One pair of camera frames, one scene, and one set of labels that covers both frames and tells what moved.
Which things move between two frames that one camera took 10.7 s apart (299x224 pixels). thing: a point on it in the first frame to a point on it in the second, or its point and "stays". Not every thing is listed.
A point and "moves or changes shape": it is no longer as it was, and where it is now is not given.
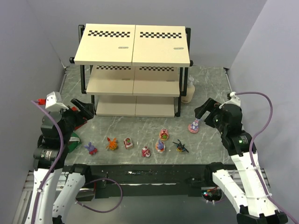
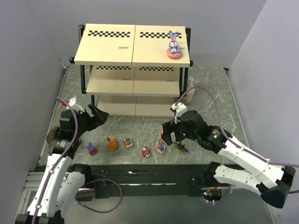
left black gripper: (76, 114) to (88, 119)
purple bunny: (92, 150) stays
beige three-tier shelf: (134, 70) stays
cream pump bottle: (190, 92) stays
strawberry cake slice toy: (127, 143) stays
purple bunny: (160, 146) stays
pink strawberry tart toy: (164, 135) stays
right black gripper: (212, 114) to (174, 129)
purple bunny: (193, 127) moves or changes shape
